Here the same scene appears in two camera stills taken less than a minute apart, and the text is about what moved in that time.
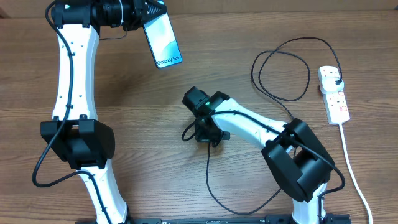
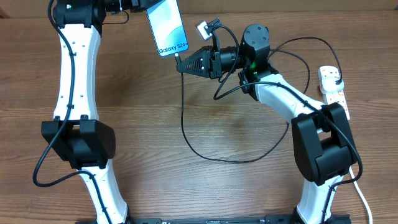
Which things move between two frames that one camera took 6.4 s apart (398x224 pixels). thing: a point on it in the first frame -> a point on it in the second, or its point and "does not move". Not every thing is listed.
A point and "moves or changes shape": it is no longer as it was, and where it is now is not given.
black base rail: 328,219 does not move
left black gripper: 139,17 -> 141,5
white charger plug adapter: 329,85 does not move
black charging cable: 273,97 -> 273,49
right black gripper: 204,137 -> 210,61
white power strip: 336,103 does not move
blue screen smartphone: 163,41 moves or changes shape
